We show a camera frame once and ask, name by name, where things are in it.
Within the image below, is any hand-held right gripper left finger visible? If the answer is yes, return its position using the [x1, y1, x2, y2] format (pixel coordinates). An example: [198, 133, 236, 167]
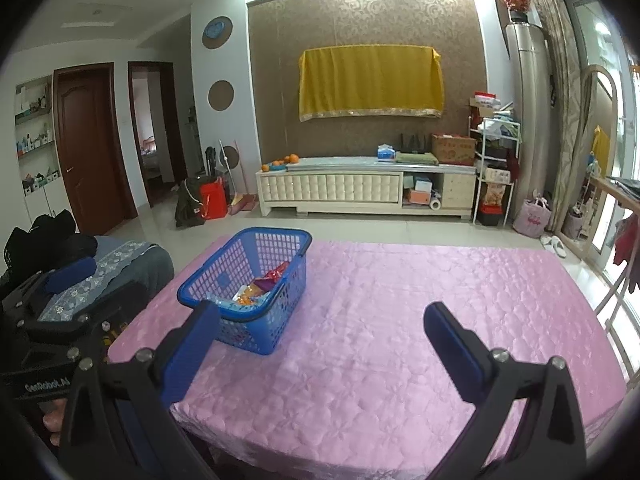
[57, 300, 222, 480]

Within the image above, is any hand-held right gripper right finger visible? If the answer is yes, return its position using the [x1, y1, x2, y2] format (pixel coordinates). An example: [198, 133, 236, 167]
[423, 301, 587, 480]

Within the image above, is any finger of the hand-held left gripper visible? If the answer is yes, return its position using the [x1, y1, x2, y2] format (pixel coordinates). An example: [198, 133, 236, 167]
[20, 280, 151, 361]
[0, 256, 97, 321]

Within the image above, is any blue plastic basket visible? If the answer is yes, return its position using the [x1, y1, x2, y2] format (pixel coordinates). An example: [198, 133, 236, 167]
[177, 226, 313, 356]

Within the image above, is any red noodle print packet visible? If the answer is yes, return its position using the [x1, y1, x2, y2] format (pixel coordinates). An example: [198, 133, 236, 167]
[264, 261, 292, 284]

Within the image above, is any person's left hand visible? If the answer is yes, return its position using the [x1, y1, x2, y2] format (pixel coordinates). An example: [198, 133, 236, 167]
[40, 397, 68, 448]

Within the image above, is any black cloth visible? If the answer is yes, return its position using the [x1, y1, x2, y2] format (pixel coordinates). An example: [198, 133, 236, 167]
[2, 210, 98, 281]

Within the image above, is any pink quilted tablecloth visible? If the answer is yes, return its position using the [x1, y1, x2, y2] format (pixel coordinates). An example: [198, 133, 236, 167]
[107, 237, 628, 480]

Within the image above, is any black bag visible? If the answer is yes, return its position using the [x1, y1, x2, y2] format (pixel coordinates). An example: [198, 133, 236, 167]
[175, 176, 207, 228]

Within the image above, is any brown wooden door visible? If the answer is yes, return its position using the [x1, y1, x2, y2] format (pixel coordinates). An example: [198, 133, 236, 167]
[52, 62, 138, 236]

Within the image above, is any red bag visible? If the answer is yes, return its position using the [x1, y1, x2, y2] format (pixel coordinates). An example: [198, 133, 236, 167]
[199, 177, 228, 221]

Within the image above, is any pair of white slippers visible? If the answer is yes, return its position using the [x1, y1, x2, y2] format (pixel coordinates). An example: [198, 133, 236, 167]
[540, 234, 568, 259]

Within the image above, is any pink bag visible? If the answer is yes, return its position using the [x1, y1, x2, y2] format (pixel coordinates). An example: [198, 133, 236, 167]
[512, 195, 553, 236]

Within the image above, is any pink broom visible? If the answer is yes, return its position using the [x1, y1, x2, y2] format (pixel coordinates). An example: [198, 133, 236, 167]
[229, 140, 257, 216]

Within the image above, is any grey bin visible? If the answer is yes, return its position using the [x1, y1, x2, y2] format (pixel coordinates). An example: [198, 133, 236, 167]
[565, 210, 586, 240]

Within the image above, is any folded green cloth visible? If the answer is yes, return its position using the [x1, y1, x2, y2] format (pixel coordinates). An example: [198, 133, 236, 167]
[395, 152, 440, 166]

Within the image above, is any cardboard box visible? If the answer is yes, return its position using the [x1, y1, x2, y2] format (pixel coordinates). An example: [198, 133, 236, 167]
[431, 133, 477, 166]

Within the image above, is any cream television cabinet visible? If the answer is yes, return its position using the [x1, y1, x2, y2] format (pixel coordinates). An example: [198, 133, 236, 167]
[256, 156, 478, 218]

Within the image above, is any white metal rack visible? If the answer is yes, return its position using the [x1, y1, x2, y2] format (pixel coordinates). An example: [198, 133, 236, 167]
[468, 116, 521, 227]

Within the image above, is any clothes drying rack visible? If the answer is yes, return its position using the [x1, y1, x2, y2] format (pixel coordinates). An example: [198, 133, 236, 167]
[590, 177, 640, 331]

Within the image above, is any black router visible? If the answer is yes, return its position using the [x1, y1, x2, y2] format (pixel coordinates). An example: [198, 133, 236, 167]
[400, 132, 427, 155]

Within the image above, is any red and white box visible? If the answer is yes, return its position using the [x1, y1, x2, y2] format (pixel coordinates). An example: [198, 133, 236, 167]
[472, 91, 503, 118]

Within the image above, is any small yellow hanging cloth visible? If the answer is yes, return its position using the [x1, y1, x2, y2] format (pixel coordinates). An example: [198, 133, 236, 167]
[592, 125, 612, 171]

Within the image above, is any silver standing air conditioner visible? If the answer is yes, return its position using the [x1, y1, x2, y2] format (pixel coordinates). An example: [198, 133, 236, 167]
[505, 22, 553, 221]

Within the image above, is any yellow cloth cover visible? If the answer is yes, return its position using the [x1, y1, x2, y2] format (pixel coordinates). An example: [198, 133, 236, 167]
[298, 46, 445, 122]

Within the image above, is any patterned beige curtain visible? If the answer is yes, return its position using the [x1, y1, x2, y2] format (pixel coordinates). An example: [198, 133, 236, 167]
[525, 0, 586, 241]

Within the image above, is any pot with red flowers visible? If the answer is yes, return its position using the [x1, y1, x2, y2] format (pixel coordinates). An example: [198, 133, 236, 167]
[497, 0, 533, 25]

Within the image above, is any recessed wall shelf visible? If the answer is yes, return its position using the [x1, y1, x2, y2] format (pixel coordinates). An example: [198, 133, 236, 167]
[14, 75, 61, 196]

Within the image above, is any dark wooden door frame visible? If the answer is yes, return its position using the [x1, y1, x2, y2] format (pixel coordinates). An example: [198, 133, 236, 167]
[127, 61, 188, 208]

